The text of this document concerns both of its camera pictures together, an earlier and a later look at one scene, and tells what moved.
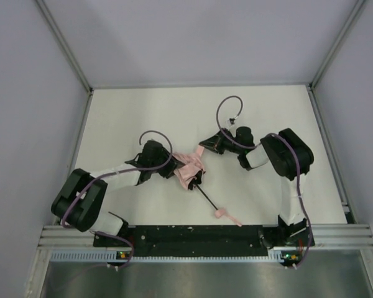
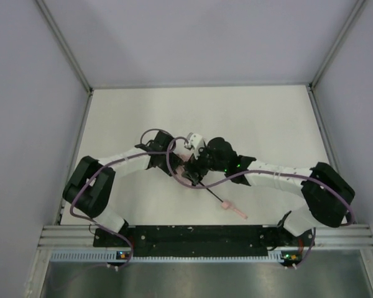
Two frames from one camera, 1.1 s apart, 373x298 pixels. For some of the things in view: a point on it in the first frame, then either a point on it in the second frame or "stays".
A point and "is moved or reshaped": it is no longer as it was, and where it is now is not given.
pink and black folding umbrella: x=191 y=169 is moved or reshaped
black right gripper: x=221 y=141 to x=193 y=169
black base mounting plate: x=229 y=241 stays
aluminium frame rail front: x=324 y=236 stays
